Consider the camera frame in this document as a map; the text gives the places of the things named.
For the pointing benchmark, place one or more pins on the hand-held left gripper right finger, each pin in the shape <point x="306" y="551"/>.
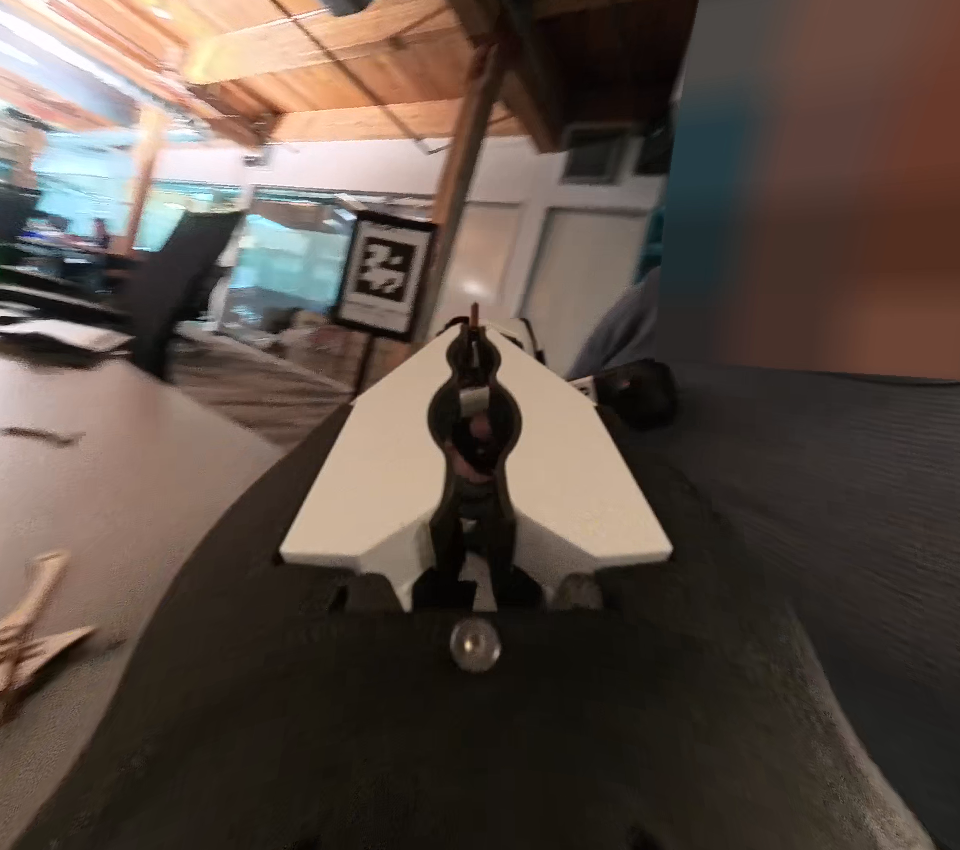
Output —
<point x="585" y="490"/>

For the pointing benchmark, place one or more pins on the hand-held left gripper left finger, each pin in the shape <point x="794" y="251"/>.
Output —
<point x="360" y="490"/>

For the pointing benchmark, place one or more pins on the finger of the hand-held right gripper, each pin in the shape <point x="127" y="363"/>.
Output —
<point x="514" y="334"/>

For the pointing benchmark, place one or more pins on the wooden bicycle model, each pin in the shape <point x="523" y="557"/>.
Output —
<point x="45" y="644"/>

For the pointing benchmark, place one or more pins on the person's right forearm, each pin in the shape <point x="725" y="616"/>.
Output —
<point x="619" y="325"/>

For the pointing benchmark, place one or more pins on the black and white tag board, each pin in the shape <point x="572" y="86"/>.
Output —
<point x="386" y="276"/>

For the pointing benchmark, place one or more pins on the black office chair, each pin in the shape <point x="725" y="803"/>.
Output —
<point x="180" y="287"/>

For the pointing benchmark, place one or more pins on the white papers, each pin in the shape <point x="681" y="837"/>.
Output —
<point x="67" y="336"/>

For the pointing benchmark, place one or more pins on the wooden post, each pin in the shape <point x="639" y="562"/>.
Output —
<point x="465" y="152"/>

